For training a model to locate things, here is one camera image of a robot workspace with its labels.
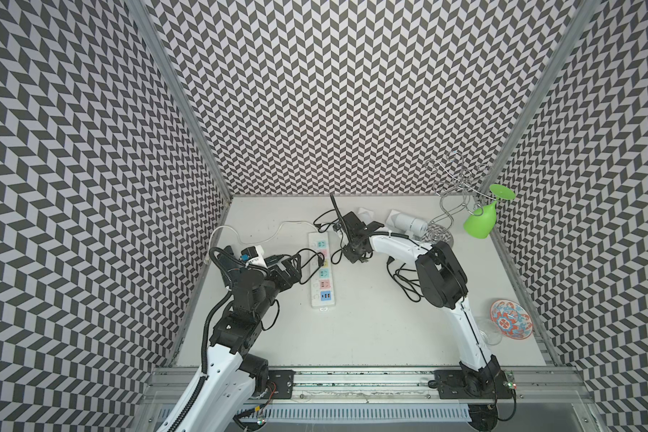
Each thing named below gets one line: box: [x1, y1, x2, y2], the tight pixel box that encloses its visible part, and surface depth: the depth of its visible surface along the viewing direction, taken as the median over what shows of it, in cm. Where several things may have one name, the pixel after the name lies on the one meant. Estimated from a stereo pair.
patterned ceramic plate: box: [489, 299, 534, 341], surface depth 84 cm
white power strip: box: [308, 231, 336, 312], surface depth 93 cm
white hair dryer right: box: [385, 209, 429, 240], surface depth 101 cm
